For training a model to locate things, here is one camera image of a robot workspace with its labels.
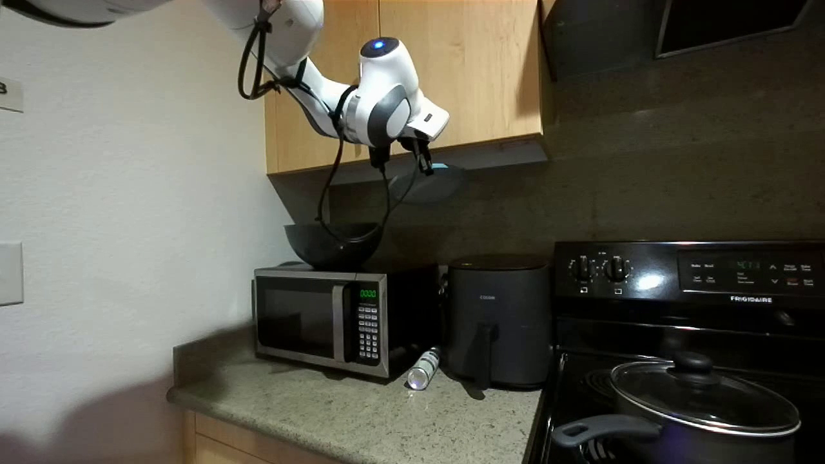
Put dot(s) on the large blue bowl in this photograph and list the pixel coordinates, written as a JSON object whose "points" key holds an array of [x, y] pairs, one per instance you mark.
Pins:
{"points": [[333, 245]]}

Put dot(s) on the black air fryer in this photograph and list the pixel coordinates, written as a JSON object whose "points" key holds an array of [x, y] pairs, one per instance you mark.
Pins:
{"points": [[499, 325]]}

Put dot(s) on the pot with glass lid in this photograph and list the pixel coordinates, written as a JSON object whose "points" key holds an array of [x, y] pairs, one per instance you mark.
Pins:
{"points": [[683, 412]]}

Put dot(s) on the white wall switch plate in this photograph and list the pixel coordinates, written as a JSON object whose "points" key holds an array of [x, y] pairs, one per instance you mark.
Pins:
{"points": [[12, 274]]}

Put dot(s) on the wooden base cabinet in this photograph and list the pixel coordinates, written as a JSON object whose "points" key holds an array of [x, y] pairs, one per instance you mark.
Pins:
{"points": [[221, 441]]}

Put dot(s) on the small clear bottle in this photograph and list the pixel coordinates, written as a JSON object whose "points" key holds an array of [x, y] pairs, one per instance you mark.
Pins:
{"points": [[423, 369]]}

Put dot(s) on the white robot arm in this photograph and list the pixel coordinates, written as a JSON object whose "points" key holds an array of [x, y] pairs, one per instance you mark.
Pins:
{"points": [[381, 109]]}

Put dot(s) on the black range hood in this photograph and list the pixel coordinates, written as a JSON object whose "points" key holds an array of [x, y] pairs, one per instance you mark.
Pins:
{"points": [[593, 37]]}

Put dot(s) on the black electric stove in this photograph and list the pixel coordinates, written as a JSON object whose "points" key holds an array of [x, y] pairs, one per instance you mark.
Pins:
{"points": [[757, 310]]}

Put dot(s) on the stainless steel microwave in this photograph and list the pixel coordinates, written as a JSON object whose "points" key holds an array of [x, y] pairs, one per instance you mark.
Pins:
{"points": [[361, 324]]}

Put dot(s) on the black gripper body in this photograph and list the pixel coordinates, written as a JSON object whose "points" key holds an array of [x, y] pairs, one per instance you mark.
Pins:
{"points": [[417, 142]]}

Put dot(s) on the wooden upper cabinets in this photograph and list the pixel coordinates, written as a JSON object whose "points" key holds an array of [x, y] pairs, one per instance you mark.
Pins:
{"points": [[475, 58]]}

